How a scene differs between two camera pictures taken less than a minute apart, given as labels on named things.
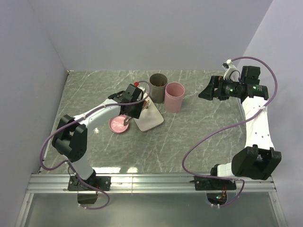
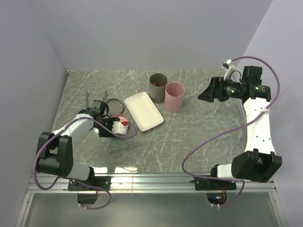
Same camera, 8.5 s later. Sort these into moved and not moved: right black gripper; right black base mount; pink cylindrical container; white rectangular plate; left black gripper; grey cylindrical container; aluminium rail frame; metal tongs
Moved: metal tongs; left black gripper
Not moved: aluminium rail frame; right black gripper; grey cylindrical container; right black base mount; white rectangular plate; pink cylindrical container
